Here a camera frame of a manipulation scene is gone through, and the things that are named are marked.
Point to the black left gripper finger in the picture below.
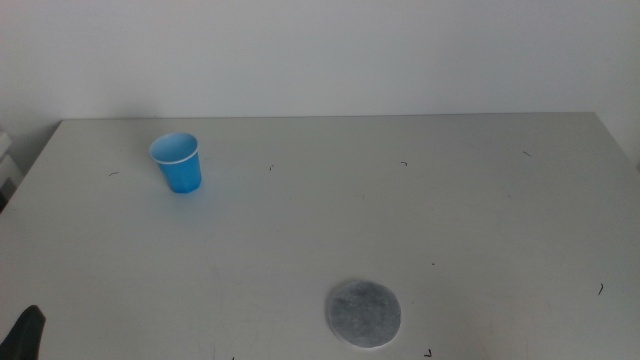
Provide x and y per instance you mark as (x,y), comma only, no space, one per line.
(24,336)

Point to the blue paper cup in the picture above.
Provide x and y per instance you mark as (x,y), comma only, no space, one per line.
(181,172)

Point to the grey round cup mat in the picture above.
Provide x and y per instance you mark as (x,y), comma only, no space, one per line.
(364,314)

